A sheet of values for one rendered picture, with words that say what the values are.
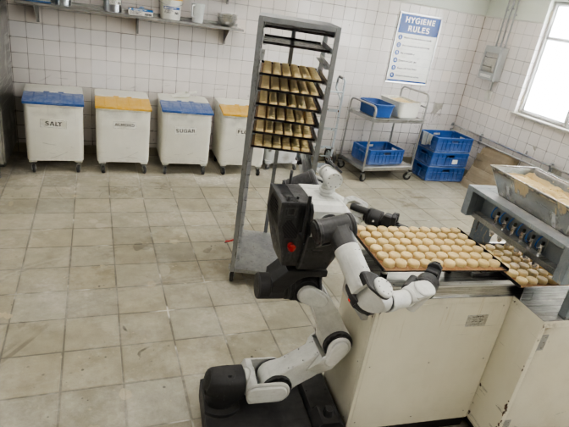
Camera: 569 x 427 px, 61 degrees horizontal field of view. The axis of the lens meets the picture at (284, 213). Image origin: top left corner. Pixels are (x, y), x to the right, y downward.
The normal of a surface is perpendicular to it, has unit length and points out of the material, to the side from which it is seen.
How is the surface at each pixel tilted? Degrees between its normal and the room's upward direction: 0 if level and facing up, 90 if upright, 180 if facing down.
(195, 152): 93
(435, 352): 90
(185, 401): 0
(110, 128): 92
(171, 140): 93
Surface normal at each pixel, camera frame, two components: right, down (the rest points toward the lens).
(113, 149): 0.31, 0.51
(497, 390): -0.96, -0.02
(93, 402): 0.15, -0.91
